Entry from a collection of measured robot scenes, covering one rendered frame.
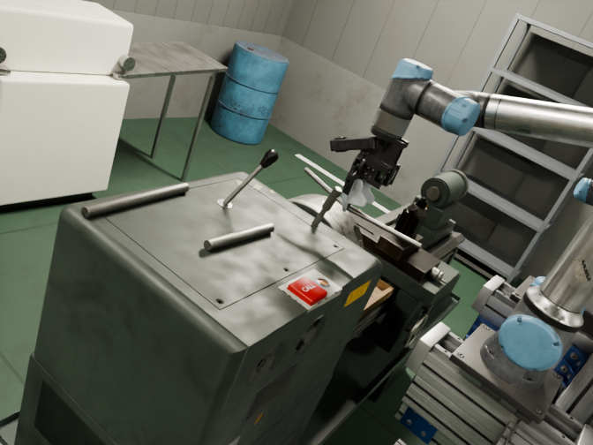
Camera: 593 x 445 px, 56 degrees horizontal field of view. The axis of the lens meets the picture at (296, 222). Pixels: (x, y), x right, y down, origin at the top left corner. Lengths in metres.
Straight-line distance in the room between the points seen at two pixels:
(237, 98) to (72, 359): 4.22
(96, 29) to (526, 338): 2.74
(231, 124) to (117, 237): 4.30
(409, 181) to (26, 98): 3.51
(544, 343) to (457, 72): 4.23
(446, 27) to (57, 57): 3.33
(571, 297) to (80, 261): 0.92
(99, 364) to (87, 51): 2.38
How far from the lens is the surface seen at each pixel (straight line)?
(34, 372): 1.40
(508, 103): 1.26
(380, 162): 1.24
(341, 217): 1.53
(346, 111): 5.70
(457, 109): 1.15
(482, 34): 5.20
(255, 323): 0.97
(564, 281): 1.15
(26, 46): 3.16
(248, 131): 5.35
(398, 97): 1.19
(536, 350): 1.17
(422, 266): 2.11
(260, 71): 5.17
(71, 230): 1.13
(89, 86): 3.30
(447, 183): 2.57
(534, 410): 1.34
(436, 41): 5.33
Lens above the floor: 1.83
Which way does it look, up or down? 25 degrees down
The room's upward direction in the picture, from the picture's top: 22 degrees clockwise
